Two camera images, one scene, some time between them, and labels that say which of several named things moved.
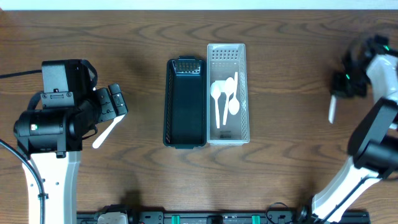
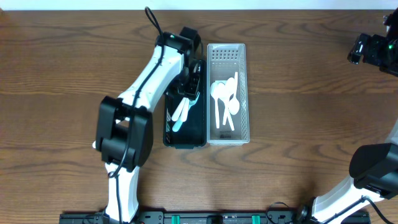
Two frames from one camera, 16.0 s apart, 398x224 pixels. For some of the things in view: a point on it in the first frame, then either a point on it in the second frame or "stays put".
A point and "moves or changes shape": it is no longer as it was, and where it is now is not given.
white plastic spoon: (216, 92) stays put
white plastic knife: (104, 135) moves or changes shape
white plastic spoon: (234, 104) stays put
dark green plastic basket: (185, 118) stays put
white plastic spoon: (229, 88) to (234, 104)
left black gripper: (111, 102) to (189, 89)
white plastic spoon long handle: (332, 109) to (222, 93)
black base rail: (227, 218) stays put
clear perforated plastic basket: (227, 93) stays put
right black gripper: (338, 89) to (377, 57)
